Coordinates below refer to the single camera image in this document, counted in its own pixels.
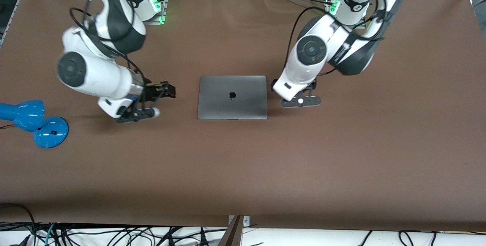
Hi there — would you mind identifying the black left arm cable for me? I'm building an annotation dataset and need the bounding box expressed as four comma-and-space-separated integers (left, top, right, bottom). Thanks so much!
282, 0, 387, 76

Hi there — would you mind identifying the grey laptop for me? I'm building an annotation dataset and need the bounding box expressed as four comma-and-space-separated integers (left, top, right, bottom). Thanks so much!
197, 75, 268, 121

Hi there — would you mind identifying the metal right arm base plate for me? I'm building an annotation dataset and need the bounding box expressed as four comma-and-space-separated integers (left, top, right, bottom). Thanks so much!
142, 0, 167, 25

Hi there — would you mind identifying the brown table cover sheet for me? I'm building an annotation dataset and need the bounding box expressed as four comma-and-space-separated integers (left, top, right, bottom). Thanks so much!
0, 0, 486, 232

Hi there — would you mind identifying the black looped floor cable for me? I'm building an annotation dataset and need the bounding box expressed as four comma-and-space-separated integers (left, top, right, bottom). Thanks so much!
0, 203, 37, 246

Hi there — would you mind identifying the teal cable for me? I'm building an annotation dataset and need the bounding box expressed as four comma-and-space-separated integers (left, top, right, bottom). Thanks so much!
44, 222, 57, 246

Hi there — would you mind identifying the aluminium frame post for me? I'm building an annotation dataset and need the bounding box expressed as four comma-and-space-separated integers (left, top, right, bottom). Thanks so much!
218, 215, 251, 246

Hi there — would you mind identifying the blue desk lamp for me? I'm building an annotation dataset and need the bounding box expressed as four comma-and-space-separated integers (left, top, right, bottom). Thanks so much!
0, 99, 70, 149

